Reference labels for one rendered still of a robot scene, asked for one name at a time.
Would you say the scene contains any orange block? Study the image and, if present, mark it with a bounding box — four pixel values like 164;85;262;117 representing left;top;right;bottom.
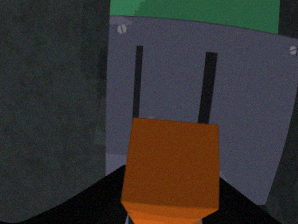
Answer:
121;117;220;224

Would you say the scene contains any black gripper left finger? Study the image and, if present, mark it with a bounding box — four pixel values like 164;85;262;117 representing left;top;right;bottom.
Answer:
17;165;128;224

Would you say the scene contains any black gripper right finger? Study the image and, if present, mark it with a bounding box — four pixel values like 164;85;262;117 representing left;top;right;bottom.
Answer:
202;177;281;224

